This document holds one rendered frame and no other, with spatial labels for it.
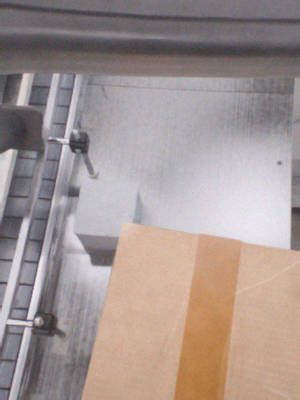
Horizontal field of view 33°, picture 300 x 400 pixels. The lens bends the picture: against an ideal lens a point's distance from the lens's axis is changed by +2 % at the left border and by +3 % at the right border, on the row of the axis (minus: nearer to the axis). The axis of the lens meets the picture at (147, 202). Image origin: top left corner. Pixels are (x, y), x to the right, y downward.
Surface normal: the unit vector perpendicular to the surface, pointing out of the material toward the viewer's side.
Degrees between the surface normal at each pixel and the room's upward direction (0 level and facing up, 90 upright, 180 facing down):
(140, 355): 0
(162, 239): 0
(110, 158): 0
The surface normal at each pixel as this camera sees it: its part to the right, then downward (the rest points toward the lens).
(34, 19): 0.23, 0.02
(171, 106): -0.07, -0.37
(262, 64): 0.04, 1.00
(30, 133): -0.11, 0.30
